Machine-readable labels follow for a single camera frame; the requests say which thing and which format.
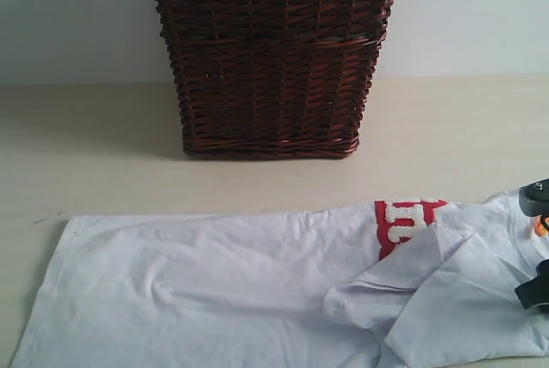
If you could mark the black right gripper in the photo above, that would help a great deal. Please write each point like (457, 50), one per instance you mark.
(534, 293)

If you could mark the white t-shirt red lettering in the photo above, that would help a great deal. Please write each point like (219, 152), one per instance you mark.
(410, 283)

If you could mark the dark red wicker basket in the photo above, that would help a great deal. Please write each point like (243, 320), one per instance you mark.
(272, 79)

